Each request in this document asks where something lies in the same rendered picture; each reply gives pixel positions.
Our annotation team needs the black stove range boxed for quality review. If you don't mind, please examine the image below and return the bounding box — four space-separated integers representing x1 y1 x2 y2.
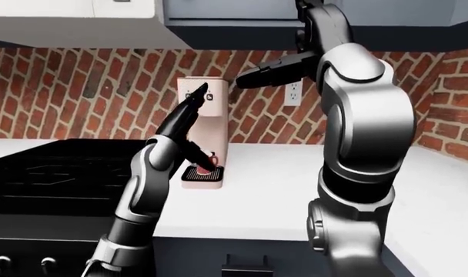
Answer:
0 138 162 277

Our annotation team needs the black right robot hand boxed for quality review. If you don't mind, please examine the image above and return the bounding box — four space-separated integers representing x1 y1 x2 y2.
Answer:
235 0 353 89

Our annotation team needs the black drawer handle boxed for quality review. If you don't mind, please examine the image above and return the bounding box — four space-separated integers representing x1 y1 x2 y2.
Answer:
221 253 270 274

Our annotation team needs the white wall outlet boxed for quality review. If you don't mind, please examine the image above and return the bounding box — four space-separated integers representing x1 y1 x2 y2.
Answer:
284 80 303 108

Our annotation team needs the dark blue base cabinet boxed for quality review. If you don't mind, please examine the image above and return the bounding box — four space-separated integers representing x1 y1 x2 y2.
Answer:
152 235 412 277

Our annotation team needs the white wall cabinet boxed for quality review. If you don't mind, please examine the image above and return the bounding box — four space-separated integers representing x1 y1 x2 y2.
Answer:
0 0 159 19

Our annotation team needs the dark blue wall cabinet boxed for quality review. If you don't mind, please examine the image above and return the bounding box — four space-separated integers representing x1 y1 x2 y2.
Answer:
162 0 468 53

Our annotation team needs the red coffee mug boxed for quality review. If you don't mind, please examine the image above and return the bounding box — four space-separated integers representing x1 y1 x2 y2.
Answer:
195 150 220 177

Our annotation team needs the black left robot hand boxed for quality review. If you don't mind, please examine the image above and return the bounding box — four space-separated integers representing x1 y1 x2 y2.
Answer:
155 82 217 176

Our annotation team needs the white range hood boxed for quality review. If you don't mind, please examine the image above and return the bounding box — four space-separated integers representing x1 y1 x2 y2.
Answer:
0 14 199 51

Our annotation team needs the pink coffee machine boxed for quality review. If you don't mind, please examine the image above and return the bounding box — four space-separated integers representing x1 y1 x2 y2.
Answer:
176 76 229 190

